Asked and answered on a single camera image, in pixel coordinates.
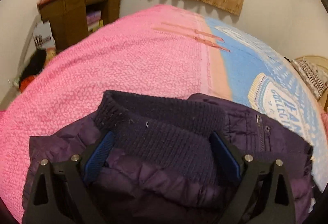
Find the white paper bag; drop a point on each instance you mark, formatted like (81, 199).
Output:
(43, 36)

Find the black bag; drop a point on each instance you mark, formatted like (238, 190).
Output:
(34, 65)

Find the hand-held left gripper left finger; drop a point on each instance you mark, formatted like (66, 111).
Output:
(98, 157)

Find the grey patterned pillow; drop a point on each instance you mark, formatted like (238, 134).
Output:
(311, 76)

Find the brown wooden desk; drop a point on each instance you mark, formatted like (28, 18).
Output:
(66, 14)

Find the beige wooden bed headboard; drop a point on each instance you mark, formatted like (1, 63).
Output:
(321, 62)

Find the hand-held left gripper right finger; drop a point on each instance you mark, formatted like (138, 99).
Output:
(226, 160)

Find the stack of books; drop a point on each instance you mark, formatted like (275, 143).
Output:
(94, 20)

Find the purple quilted jacket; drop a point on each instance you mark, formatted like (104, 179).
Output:
(164, 142)

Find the bed with pink-blue blanket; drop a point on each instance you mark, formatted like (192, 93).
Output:
(128, 60)

